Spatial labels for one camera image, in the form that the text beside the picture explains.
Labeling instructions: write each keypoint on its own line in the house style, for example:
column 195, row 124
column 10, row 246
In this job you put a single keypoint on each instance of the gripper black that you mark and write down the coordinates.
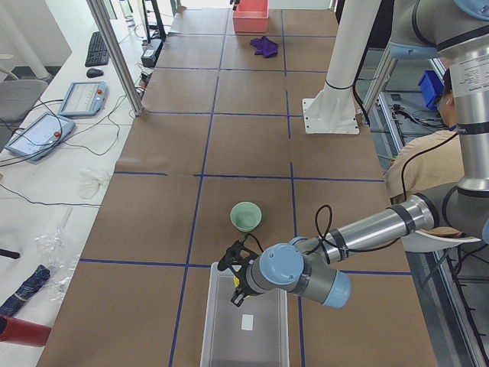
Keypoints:
column 242, row 289

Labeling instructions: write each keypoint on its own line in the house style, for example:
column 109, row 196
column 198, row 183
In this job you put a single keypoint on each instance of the purple cloth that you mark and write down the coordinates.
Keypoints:
column 265, row 47

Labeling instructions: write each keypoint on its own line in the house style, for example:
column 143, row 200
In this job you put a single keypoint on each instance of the white label in box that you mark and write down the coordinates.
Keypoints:
column 247, row 322

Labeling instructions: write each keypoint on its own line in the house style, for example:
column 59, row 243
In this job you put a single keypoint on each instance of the translucent plastic box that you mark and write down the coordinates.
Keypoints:
column 254, row 334

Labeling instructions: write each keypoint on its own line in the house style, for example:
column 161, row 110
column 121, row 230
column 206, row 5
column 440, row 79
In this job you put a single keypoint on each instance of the black power adapter box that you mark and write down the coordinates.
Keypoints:
column 151, row 52

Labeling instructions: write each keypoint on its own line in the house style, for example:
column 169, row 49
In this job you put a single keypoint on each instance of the mint green bowl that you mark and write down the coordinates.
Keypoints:
column 246, row 216

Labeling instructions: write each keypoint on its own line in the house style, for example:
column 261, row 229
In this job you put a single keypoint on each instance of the white crumpled gloves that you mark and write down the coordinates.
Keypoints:
column 91, row 181

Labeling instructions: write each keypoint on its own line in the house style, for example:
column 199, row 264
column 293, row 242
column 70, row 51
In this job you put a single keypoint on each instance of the crumpled clear plastic wrap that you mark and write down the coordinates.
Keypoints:
column 58, row 256

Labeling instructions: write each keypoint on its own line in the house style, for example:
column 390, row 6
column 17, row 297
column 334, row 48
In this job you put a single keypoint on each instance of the folded dark blue umbrella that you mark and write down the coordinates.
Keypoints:
column 26, row 291

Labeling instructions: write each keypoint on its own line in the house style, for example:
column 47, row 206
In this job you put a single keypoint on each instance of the red cylinder bottle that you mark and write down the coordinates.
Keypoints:
column 22, row 332

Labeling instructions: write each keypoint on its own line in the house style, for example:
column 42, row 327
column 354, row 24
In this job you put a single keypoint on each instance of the far teach pendant tablet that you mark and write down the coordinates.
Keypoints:
column 83, row 99

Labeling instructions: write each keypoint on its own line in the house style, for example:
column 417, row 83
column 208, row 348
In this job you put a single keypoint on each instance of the teach pendant tablet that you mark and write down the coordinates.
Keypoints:
column 83, row 99
column 40, row 137

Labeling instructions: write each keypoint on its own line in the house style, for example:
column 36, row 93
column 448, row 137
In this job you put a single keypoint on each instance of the near teach pendant tablet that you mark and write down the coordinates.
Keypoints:
column 40, row 137

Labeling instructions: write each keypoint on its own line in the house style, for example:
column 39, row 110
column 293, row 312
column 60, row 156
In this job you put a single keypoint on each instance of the black computer mouse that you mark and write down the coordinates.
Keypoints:
column 94, row 72

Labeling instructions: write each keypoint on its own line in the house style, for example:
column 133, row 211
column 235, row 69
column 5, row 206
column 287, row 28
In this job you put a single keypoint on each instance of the black keyboard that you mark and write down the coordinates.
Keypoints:
column 97, row 53

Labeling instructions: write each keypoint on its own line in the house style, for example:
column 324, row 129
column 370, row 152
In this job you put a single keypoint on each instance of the pink plastic bin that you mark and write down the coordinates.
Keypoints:
column 251, row 16

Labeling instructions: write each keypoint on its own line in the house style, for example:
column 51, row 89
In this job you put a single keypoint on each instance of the blue storage bin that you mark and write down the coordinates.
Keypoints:
column 432, row 88

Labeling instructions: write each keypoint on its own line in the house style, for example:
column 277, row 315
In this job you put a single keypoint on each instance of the grey office chair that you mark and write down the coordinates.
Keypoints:
column 18, row 97

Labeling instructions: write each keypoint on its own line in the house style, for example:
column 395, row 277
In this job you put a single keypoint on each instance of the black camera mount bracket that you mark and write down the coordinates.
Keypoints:
column 236, row 257

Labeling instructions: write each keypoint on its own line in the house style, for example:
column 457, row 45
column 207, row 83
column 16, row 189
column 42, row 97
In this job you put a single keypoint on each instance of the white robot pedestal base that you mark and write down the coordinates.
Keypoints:
column 333, row 110

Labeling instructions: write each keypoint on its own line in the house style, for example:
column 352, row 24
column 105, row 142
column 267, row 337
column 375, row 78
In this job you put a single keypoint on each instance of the aluminium frame post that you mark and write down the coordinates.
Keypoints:
column 103, row 23

